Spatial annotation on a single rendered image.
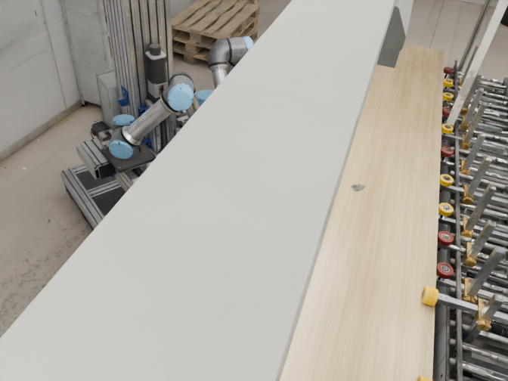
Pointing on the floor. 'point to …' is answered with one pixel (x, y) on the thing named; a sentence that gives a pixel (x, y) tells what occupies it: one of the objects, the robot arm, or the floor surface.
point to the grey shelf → (88, 44)
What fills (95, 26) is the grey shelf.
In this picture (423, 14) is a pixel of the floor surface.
